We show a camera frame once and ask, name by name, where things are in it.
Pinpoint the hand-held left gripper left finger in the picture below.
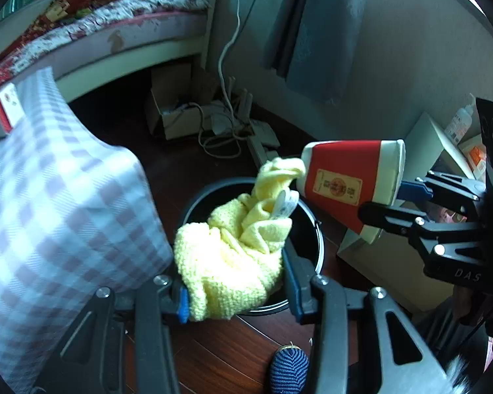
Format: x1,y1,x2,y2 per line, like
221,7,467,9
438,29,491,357
33,275,190,394

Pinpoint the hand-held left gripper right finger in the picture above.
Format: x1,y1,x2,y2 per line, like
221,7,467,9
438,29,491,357
281,246,457,394

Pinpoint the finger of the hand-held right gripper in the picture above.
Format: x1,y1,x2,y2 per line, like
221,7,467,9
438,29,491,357
398,171,487,210
358,201,483,252

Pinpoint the red paper cup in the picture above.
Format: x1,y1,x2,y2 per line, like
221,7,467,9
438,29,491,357
301,139,407,244

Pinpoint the yellow knitted cloth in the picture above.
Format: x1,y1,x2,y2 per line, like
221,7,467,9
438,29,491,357
173,157,307,321

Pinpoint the black trash bin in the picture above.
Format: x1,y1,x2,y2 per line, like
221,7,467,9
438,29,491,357
180,177,325,317

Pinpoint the red and white carton box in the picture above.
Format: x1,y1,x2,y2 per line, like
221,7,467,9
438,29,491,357
0,83,27,140

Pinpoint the orange box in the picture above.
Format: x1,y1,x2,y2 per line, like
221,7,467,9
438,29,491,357
460,135,487,181

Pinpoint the white plastic bottle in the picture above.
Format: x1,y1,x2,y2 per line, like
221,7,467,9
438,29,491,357
444,96,475,146

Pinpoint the white cabinet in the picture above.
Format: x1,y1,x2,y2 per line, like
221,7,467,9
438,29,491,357
337,111,489,313

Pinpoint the blue striped slipper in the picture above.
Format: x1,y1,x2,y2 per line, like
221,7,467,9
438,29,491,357
268,345,311,394

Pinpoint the white power strip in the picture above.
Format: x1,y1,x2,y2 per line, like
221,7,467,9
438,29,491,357
246,135,272,169

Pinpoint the white modem box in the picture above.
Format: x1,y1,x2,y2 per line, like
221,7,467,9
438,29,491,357
250,120,281,147

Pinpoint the purple checkered tablecloth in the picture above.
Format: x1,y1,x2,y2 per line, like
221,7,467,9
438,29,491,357
0,68,175,386

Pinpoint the blue grey curtain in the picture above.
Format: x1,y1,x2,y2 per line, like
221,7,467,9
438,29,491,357
263,0,370,105

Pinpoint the cardboard box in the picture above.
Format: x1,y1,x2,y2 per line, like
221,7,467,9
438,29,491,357
146,63,218,140

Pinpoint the floral bed mattress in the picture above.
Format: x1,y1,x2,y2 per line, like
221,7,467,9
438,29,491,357
0,0,212,91

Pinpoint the red patterned blanket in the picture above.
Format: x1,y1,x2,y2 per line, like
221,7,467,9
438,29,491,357
29,0,120,29

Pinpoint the looped white cable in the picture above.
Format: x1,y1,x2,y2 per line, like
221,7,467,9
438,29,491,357
196,102,251,159

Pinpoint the thick white cable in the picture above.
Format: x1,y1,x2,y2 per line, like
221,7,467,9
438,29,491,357
218,0,242,111

